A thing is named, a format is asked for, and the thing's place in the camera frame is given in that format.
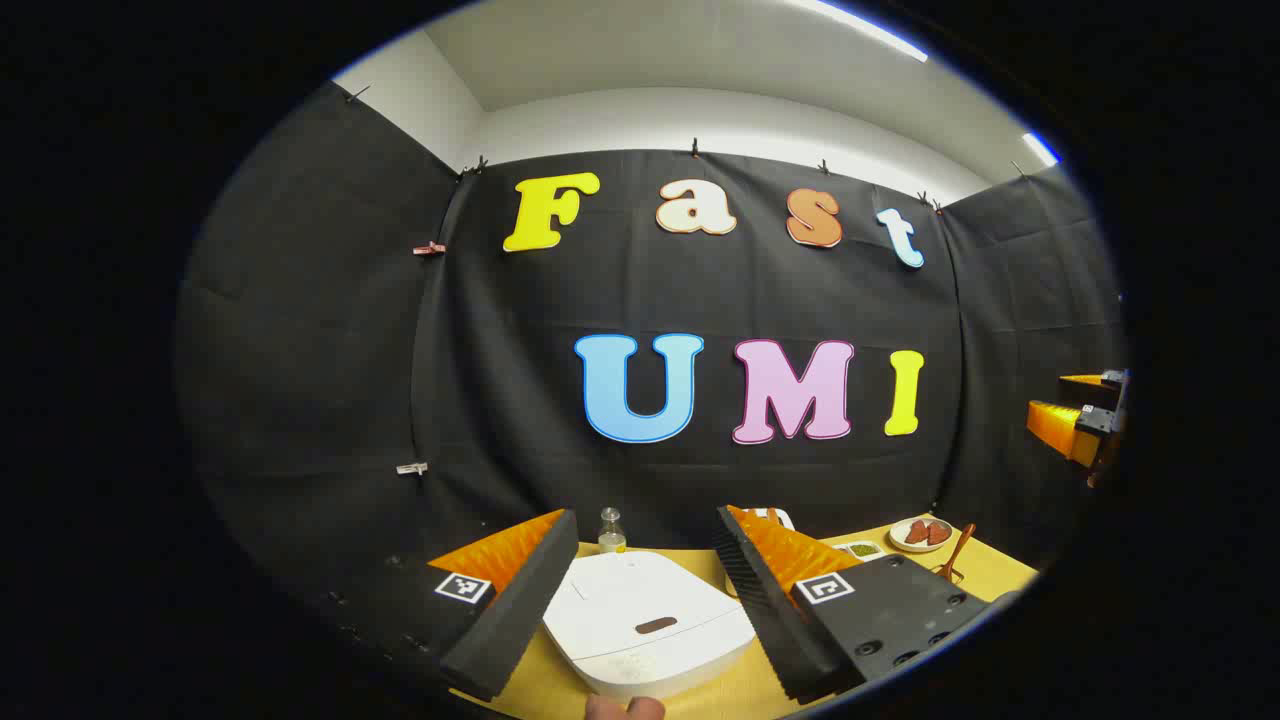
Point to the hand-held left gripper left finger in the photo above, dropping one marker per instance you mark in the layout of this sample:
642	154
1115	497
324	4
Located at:
520	610

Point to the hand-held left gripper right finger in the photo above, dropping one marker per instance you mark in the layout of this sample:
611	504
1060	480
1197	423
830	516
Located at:
770	620

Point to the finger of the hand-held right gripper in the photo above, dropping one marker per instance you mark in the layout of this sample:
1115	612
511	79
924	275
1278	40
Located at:
1095	385
1060	425

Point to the white rice cooker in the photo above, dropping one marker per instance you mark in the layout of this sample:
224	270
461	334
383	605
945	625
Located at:
640	600

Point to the brown wooden spoon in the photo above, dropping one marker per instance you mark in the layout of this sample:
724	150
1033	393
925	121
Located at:
958	548

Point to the white toaster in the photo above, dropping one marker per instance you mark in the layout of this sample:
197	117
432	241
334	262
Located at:
783	519

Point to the white divided bean dish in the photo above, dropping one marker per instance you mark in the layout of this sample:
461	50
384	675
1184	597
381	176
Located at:
862	550

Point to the small glass bottle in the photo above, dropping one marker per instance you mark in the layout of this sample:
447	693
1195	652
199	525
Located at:
612	535

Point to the round white plate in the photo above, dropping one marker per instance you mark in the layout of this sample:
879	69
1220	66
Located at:
900	542

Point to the red meat piece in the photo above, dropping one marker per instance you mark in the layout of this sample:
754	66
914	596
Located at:
916	532
938	533

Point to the short ceiling light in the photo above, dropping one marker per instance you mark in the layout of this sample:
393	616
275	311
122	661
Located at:
1040	150

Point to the black backdrop cloth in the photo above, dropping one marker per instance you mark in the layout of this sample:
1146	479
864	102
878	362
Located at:
500	350

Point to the pink cloth clip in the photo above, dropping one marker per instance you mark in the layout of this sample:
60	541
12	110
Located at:
428	248

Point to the long ceiling light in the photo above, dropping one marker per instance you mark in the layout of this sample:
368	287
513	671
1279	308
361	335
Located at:
870	32

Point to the row of dark clips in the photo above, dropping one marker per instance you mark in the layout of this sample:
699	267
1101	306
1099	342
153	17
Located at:
695	148

